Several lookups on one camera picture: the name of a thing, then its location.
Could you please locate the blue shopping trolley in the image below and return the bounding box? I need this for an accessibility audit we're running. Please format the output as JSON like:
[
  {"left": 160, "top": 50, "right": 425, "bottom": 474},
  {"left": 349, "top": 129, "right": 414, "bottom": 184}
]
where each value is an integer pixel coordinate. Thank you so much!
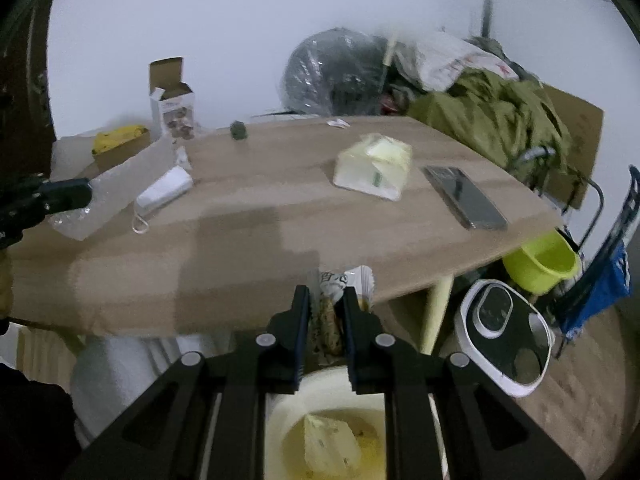
[{"left": 549, "top": 164, "right": 640, "bottom": 357}]

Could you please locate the dark green cloth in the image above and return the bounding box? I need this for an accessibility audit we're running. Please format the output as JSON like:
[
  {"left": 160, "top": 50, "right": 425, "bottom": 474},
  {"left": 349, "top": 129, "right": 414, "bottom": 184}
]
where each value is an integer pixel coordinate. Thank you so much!
[{"left": 465, "top": 35, "right": 521, "bottom": 78}]

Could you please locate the fan wrapped in plastic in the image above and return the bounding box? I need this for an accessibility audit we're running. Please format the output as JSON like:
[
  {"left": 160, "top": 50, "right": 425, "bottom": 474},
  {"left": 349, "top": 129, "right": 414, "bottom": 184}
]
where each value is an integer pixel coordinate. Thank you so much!
[{"left": 284, "top": 27, "right": 387, "bottom": 117}]

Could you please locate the cream plastic bucket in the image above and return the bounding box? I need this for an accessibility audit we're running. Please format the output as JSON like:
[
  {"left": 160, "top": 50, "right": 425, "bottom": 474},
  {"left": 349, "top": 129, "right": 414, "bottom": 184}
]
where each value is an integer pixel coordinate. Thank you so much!
[{"left": 264, "top": 364, "right": 447, "bottom": 480}]

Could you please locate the gold and white snack wrapper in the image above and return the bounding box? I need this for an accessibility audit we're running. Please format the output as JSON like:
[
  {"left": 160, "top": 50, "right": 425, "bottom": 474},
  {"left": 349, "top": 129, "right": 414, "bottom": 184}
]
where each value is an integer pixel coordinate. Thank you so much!
[{"left": 310, "top": 264, "right": 376, "bottom": 367}]

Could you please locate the grey smartphone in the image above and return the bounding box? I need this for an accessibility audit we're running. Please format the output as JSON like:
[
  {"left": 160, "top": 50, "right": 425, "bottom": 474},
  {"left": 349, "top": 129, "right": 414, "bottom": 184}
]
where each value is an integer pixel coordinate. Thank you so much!
[{"left": 422, "top": 165, "right": 509, "bottom": 231}]

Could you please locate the small yellow plastic bag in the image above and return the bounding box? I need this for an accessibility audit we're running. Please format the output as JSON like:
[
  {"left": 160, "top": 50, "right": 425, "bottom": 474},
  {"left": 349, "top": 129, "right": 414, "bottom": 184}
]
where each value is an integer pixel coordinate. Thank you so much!
[{"left": 91, "top": 124, "right": 147, "bottom": 156}]

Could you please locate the pale green printed plastic bag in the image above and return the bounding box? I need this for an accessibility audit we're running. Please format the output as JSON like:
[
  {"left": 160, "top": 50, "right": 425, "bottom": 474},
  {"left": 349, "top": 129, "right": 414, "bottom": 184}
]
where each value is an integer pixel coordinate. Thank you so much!
[{"left": 302, "top": 412, "right": 364, "bottom": 480}]

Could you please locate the white printed plastic bag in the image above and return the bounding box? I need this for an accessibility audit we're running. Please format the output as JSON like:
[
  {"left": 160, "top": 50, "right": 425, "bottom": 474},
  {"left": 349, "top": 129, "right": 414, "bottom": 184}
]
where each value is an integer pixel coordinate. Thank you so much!
[{"left": 394, "top": 30, "right": 519, "bottom": 94}]

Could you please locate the white electric cooker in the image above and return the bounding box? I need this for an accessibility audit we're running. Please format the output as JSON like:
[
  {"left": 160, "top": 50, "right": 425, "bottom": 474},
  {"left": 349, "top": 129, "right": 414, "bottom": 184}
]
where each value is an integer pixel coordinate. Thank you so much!
[{"left": 456, "top": 280, "right": 557, "bottom": 399}]

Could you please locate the cream table leg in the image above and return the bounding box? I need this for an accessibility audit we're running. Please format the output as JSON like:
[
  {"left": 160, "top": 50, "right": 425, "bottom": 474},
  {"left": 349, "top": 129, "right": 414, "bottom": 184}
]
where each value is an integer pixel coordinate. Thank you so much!
[{"left": 419, "top": 274, "right": 455, "bottom": 356}]

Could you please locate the open white cardboard box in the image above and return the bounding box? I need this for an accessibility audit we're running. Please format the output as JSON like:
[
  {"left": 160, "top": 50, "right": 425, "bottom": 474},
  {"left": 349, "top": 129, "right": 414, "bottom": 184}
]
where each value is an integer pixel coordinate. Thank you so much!
[{"left": 148, "top": 57, "right": 196, "bottom": 142}]

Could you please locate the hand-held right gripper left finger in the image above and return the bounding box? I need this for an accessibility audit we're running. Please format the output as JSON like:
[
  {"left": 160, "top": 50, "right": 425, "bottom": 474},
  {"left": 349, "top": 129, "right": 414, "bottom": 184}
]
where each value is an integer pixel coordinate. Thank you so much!
[{"left": 62, "top": 285, "right": 312, "bottom": 480}]

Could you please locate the green plastic basin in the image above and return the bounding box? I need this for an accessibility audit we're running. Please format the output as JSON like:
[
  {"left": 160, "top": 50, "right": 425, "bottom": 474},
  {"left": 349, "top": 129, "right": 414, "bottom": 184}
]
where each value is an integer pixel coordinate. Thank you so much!
[{"left": 501, "top": 231, "right": 582, "bottom": 297}]

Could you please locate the metal chair frame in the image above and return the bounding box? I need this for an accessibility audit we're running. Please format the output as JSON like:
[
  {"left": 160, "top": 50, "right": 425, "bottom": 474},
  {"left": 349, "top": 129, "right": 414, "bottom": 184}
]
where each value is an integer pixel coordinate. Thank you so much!
[{"left": 514, "top": 144, "right": 604, "bottom": 257}]

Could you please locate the brown cardboard sheet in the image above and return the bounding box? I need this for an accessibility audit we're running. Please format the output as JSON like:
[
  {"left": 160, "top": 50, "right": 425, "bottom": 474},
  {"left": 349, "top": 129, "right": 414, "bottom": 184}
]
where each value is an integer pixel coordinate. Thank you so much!
[{"left": 541, "top": 82, "right": 604, "bottom": 212}]

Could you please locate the pale yellow tissue pack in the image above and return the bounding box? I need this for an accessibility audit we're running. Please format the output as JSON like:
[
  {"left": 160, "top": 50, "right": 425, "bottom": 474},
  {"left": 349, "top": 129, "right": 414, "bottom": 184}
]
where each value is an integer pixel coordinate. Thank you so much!
[{"left": 332, "top": 132, "right": 414, "bottom": 202}]

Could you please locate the olive green cloth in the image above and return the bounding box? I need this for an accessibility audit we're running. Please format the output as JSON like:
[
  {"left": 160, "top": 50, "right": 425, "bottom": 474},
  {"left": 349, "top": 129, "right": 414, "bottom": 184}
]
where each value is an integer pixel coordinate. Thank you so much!
[{"left": 406, "top": 67, "right": 572, "bottom": 187}]

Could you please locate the brown box with yellow item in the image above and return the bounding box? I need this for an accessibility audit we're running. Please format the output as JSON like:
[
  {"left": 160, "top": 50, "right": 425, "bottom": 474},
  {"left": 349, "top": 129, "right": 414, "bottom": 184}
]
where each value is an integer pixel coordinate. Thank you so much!
[{"left": 91, "top": 130, "right": 152, "bottom": 172}]

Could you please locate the clear plastic bag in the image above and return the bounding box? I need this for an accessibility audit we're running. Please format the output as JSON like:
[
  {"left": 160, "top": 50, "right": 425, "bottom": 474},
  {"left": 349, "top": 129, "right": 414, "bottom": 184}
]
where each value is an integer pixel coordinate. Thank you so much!
[{"left": 51, "top": 135, "right": 177, "bottom": 242}]

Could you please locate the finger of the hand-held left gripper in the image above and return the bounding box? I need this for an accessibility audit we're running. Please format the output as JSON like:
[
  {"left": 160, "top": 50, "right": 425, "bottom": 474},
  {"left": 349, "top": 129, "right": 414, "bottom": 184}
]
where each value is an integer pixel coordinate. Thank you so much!
[{"left": 40, "top": 178, "right": 95, "bottom": 214}]

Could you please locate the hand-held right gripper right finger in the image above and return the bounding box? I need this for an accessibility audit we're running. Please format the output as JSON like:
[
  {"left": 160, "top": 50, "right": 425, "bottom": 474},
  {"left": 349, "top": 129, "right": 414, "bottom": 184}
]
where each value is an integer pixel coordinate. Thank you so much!
[{"left": 341, "top": 286, "right": 587, "bottom": 480}]

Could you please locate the brown wooden door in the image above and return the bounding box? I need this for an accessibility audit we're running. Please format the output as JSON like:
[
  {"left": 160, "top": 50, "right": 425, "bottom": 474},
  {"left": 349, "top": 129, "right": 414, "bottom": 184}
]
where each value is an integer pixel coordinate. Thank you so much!
[{"left": 0, "top": 0, "right": 58, "bottom": 176}]

